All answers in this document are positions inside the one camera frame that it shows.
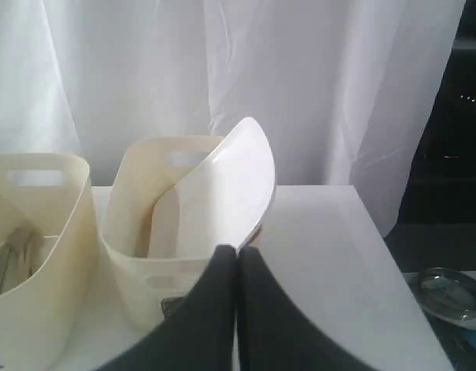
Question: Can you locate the white square plate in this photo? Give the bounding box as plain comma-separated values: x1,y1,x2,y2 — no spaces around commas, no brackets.
147,117,277,259

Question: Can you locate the cream bin triangle mark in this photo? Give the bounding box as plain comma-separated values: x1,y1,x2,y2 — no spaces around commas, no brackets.
0,153,98,370

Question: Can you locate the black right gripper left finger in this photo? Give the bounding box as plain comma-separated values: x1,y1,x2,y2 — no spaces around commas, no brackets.
99,245,236,370

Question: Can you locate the cream bin square mark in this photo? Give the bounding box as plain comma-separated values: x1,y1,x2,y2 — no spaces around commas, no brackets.
101,136,225,330

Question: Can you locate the steel table knife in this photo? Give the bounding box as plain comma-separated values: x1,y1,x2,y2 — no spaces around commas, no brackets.
0,226,43,294

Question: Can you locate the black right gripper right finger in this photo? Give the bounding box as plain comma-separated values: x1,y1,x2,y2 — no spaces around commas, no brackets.
237,247,372,370

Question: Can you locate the clear glass lid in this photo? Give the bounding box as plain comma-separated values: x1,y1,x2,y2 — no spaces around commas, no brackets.
413,267,476,331

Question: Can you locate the white backdrop curtain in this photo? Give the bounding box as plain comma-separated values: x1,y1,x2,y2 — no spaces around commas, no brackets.
0,1,464,235

